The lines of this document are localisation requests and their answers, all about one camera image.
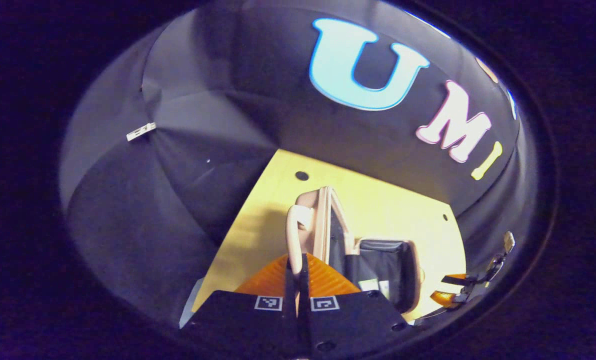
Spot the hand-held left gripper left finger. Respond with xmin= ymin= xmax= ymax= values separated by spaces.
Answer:
xmin=182 ymin=253 xmax=301 ymax=360

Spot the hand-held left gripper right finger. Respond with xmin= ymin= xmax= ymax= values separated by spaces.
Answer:
xmin=298 ymin=252 xmax=410 ymax=360

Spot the pink suitcase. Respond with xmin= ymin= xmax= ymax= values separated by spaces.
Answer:
xmin=284 ymin=186 xmax=425 ymax=316

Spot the black backdrop cloth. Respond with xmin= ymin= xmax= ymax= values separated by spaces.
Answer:
xmin=60 ymin=0 xmax=539 ymax=326

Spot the white paper tag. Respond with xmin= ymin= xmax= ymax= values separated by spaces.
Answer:
xmin=126 ymin=122 xmax=157 ymax=142

